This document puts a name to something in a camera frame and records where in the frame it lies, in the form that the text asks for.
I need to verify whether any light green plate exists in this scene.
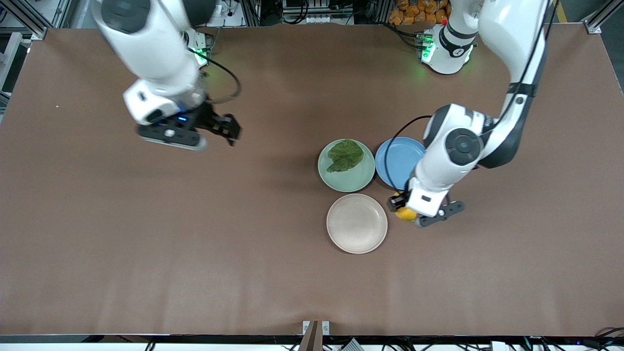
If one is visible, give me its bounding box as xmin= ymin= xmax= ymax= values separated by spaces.
xmin=318 ymin=139 xmax=376 ymax=193

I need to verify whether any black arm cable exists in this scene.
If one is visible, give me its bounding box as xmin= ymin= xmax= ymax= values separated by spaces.
xmin=195 ymin=49 xmax=242 ymax=105
xmin=385 ymin=116 xmax=432 ymax=191

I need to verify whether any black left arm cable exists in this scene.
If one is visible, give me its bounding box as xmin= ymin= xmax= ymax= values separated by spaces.
xmin=385 ymin=116 xmax=432 ymax=191

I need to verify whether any silver metal bracket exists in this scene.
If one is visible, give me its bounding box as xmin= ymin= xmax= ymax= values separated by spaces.
xmin=302 ymin=320 xmax=331 ymax=336

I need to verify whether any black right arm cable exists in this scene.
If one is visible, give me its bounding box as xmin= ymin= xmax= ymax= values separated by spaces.
xmin=195 ymin=49 xmax=242 ymax=105

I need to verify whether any bag of orange items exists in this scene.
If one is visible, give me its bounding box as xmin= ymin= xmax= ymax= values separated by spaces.
xmin=389 ymin=0 xmax=451 ymax=25

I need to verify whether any green lettuce leaf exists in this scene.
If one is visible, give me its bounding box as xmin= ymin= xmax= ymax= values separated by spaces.
xmin=326 ymin=139 xmax=365 ymax=173

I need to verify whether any blue plate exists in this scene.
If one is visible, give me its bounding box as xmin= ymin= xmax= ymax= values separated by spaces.
xmin=375 ymin=137 xmax=427 ymax=191

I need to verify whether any beige plate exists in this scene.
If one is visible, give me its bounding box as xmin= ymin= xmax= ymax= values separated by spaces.
xmin=327 ymin=194 xmax=389 ymax=254

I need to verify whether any brown slanted bar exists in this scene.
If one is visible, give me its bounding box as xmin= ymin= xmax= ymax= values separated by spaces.
xmin=298 ymin=321 xmax=320 ymax=351

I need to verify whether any black electronics unit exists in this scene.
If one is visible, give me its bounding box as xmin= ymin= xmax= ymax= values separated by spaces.
xmin=282 ymin=0 xmax=355 ymax=25

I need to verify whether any yellow lemon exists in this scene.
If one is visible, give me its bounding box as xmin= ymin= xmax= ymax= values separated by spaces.
xmin=395 ymin=193 xmax=418 ymax=223

